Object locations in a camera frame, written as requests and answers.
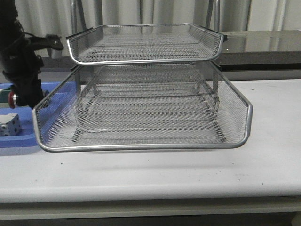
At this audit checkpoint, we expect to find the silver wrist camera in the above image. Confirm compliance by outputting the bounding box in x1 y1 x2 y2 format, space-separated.
46 34 64 59

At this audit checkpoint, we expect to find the grey stone counter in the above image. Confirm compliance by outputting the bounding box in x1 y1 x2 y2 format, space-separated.
37 30 301 73

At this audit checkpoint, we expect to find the green electrical module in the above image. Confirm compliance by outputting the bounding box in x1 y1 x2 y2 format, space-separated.
0 87 11 103

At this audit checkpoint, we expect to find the white circuit breaker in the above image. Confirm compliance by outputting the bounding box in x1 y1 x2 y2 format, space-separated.
0 113 22 137

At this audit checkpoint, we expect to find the silver mesh tray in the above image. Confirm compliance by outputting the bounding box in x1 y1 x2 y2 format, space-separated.
75 81 219 134
32 62 253 153
66 24 227 65

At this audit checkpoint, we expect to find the grey metal rack frame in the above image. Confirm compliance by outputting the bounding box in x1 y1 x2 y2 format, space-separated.
71 0 227 144

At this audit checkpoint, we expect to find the red emergency push button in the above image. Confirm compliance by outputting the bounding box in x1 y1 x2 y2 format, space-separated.
8 91 25 109

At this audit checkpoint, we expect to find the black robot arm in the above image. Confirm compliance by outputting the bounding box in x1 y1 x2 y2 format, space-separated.
0 0 44 108

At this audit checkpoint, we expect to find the white pleated curtain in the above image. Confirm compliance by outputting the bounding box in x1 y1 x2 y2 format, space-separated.
14 0 301 58

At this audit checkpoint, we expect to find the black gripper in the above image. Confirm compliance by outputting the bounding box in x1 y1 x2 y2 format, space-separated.
1 54 45 109

